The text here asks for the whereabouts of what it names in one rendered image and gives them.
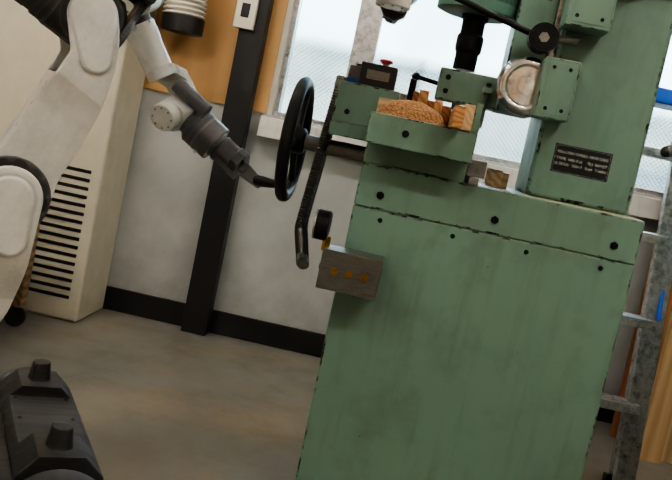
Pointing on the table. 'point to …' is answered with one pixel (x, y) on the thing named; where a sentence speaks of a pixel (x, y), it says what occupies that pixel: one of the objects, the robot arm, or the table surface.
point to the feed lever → (546, 33)
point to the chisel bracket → (464, 88)
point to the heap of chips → (412, 111)
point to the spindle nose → (469, 42)
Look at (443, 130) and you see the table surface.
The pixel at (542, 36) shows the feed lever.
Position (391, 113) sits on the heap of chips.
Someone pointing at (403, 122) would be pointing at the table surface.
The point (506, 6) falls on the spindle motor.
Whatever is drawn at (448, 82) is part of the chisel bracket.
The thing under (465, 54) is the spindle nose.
